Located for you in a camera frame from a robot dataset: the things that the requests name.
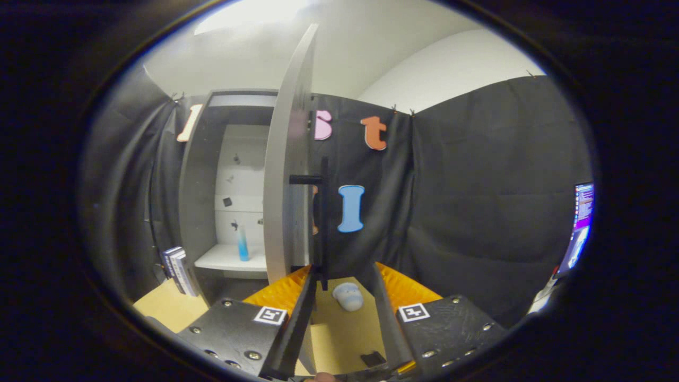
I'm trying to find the computer monitor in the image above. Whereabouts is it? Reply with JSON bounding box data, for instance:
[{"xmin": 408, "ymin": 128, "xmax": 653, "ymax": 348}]
[{"xmin": 554, "ymin": 181, "xmax": 596, "ymax": 279}]

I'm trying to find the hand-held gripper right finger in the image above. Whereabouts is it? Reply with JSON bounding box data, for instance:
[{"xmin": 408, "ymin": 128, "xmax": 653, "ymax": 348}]
[{"xmin": 370, "ymin": 262, "xmax": 508, "ymax": 375}]

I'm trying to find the white spine book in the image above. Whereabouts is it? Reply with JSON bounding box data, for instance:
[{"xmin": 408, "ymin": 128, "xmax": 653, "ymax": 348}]
[{"xmin": 170, "ymin": 247, "xmax": 200, "ymax": 297}]

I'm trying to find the black door handle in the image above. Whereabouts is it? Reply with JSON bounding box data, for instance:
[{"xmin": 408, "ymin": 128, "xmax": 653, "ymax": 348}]
[{"xmin": 289, "ymin": 157, "xmax": 329, "ymax": 291}]

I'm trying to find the dark grey cabinet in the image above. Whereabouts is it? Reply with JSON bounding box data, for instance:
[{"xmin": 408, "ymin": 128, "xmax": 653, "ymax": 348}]
[{"xmin": 178, "ymin": 89, "xmax": 279, "ymax": 306}]

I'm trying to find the black backdrop cloth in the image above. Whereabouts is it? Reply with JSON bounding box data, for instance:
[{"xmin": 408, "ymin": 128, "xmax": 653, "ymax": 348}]
[{"xmin": 80, "ymin": 64, "xmax": 592, "ymax": 327}]

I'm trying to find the blue spine book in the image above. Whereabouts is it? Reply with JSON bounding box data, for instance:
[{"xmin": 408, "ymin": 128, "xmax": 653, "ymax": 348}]
[{"xmin": 161, "ymin": 248, "xmax": 184, "ymax": 292}]

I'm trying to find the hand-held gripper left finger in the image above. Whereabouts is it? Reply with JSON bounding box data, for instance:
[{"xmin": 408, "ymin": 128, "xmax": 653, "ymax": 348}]
[{"xmin": 177, "ymin": 264, "xmax": 319, "ymax": 380}]

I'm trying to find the pale blue rounded object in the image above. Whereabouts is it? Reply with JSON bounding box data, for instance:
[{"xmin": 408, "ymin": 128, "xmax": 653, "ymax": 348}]
[{"xmin": 333, "ymin": 282, "xmax": 364, "ymax": 312}]

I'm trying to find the light grey cabinet door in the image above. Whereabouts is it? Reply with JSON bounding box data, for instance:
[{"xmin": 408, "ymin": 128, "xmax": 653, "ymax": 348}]
[{"xmin": 263, "ymin": 24, "xmax": 319, "ymax": 287}]

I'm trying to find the white side desk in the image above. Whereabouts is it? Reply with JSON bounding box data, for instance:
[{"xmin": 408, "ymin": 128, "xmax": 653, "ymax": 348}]
[{"xmin": 528, "ymin": 273, "xmax": 560, "ymax": 315}]

